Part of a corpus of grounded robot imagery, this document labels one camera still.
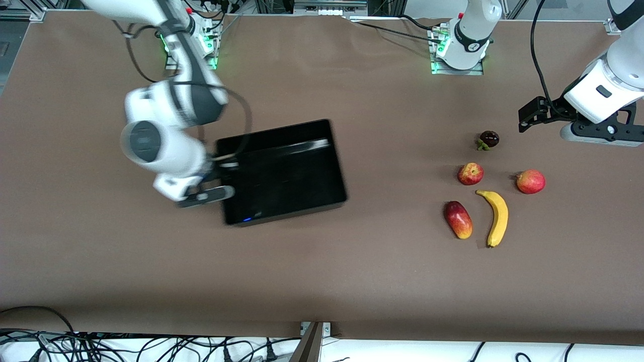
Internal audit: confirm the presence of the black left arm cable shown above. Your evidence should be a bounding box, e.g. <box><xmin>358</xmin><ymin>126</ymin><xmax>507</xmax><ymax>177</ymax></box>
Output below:
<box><xmin>530</xmin><ymin>0</ymin><xmax>574</xmax><ymax>114</ymax></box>

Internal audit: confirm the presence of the dark metal beam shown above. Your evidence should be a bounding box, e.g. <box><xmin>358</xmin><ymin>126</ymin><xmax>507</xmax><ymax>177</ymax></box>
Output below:
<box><xmin>289</xmin><ymin>323</ymin><xmax>323</xmax><ymax>362</ymax></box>

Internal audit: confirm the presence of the arched black floor cable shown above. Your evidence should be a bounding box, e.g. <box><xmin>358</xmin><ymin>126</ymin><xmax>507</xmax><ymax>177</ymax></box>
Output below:
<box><xmin>0</xmin><ymin>305</ymin><xmax>76</xmax><ymax>335</ymax></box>

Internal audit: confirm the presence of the black rectangular plastic box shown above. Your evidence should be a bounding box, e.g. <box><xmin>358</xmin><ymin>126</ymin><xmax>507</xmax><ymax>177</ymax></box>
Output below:
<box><xmin>215</xmin><ymin>119</ymin><xmax>349</xmax><ymax>227</ymax></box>

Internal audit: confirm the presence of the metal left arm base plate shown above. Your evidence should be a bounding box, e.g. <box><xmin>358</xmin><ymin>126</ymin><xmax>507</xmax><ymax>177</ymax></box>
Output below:
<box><xmin>429</xmin><ymin>23</ymin><xmax>485</xmax><ymax>76</ymax></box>

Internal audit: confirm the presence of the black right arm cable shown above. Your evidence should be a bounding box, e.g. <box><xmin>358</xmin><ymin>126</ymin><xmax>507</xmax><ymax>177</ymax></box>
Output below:
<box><xmin>123</xmin><ymin>20</ymin><xmax>252</xmax><ymax>161</ymax></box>

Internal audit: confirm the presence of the tangled black floor cable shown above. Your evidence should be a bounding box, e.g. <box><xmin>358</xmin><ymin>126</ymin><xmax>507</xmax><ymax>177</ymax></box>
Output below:
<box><xmin>0</xmin><ymin>329</ymin><xmax>217</xmax><ymax>362</ymax></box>

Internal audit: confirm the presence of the dark purple mangosteen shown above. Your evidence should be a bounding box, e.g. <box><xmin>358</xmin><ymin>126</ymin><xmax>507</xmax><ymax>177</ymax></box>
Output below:
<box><xmin>476</xmin><ymin>130</ymin><xmax>501</xmax><ymax>152</ymax></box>

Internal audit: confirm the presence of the long black table cable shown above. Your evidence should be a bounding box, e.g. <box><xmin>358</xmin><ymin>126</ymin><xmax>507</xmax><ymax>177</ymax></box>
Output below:
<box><xmin>350</xmin><ymin>19</ymin><xmax>443</xmax><ymax>44</ymax></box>

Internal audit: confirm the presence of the red yellow mango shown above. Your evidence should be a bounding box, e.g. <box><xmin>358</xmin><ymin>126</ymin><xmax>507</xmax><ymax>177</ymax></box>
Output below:
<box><xmin>443</xmin><ymin>201</ymin><xmax>473</xmax><ymax>240</ymax></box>

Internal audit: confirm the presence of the small red yellow apple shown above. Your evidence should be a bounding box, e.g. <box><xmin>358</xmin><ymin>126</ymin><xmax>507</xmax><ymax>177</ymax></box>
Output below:
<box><xmin>457</xmin><ymin>162</ymin><xmax>485</xmax><ymax>186</ymax></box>

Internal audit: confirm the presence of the short black table cable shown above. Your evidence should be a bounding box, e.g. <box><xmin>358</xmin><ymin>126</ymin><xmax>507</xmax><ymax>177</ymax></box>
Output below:
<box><xmin>397</xmin><ymin>14</ymin><xmax>434</xmax><ymax>30</ymax></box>

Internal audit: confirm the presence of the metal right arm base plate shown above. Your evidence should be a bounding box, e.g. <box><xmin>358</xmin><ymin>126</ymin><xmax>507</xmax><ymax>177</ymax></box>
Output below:
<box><xmin>164</xmin><ymin>15</ymin><xmax>220</xmax><ymax>71</ymax></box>

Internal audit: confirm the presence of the yellow banana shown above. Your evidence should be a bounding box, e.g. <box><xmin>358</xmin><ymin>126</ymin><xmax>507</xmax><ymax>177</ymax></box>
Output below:
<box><xmin>475</xmin><ymin>190</ymin><xmax>509</xmax><ymax>248</ymax></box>

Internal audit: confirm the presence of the round red apple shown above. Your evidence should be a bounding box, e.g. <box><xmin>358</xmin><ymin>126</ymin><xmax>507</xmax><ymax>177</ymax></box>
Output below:
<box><xmin>516</xmin><ymin>169</ymin><xmax>546</xmax><ymax>195</ymax></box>

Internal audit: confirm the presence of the aluminium frame structure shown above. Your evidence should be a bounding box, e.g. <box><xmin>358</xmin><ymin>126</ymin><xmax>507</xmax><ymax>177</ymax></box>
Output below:
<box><xmin>254</xmin><ymin>0</ymin><xmax>406</xmax><ymax>18</ymax></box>

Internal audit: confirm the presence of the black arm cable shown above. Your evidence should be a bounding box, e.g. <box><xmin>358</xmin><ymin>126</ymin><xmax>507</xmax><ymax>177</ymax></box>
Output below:
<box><xmin>530</xmin><ymin>0</ymin><xmax>574</xmax><ymax>114</ymax></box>
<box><xmin>123</xmin><ymin>20</ymin><xmax>252</xmax><ymax>161</ymax></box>

